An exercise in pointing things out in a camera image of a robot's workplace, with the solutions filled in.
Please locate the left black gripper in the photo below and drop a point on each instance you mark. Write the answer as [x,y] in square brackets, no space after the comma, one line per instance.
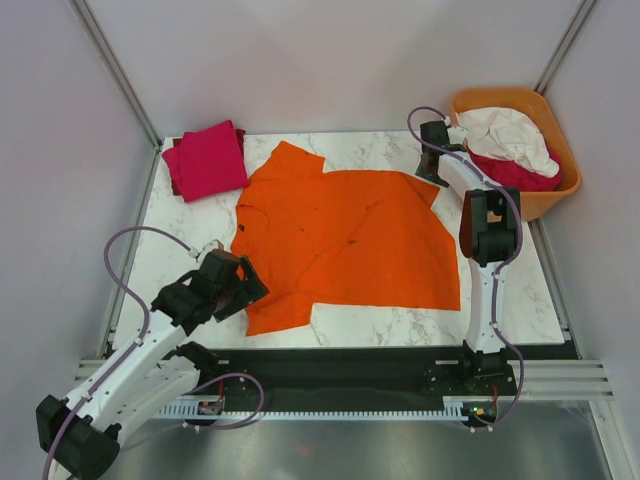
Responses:
[253,288]

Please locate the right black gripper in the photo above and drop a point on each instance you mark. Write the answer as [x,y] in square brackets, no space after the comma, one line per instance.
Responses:
[421,172]

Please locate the orange t shirt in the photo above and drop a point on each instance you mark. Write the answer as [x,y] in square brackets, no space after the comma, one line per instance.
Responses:
[349,237]

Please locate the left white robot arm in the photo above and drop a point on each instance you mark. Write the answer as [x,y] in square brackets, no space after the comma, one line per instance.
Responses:
[83,432]

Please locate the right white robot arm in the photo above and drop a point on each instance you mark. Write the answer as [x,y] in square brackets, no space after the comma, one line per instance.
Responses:
[490,238]

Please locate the crimson t shirt in basket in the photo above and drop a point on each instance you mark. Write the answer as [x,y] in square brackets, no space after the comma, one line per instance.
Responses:
[510,174]

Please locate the white t shirt in basket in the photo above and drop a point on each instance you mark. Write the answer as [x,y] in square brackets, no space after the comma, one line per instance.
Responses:
[505,134]

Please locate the orange plastic basket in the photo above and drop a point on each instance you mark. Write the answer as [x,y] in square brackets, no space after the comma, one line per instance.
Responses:
[533,204]

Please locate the folded pink t shirt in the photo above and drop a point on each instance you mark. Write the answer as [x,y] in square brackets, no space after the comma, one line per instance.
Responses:
[207,162]

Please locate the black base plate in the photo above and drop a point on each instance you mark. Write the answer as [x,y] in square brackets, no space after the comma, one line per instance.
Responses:
[360,380]

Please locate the right corner aluminium post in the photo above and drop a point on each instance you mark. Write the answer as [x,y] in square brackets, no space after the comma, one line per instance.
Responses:
[568,40]

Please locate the corner aluminium post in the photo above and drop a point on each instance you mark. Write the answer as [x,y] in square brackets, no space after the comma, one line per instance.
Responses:
[98,38]
[568,40]

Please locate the aluminium rail frame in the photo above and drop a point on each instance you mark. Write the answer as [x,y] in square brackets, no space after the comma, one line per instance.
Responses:
[537,381]

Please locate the white slotted cable duct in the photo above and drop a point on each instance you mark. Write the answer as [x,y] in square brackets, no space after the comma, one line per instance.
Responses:
[194,410]

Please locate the left corner aluminium post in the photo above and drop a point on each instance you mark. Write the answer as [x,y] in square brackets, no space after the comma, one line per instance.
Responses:
[98,38]

